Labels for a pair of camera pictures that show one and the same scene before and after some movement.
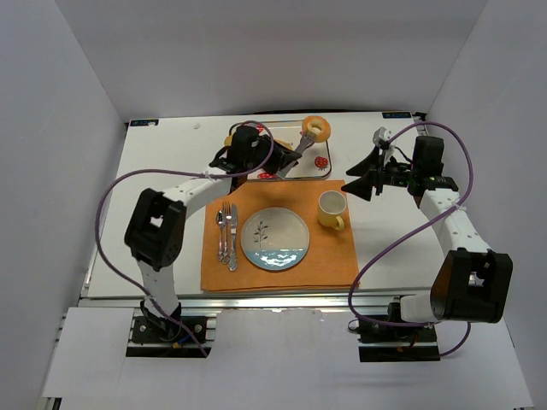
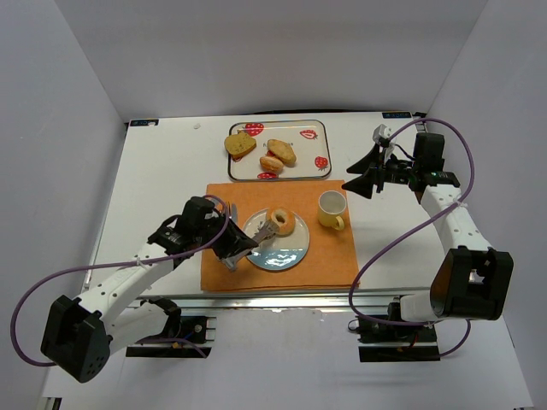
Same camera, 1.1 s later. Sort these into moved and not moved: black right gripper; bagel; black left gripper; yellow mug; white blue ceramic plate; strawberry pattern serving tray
Moved: bagel; black left gripper
Not moved: strawberry pattern serving tray; white blue ceramic plate; yellow mug; black right gripper
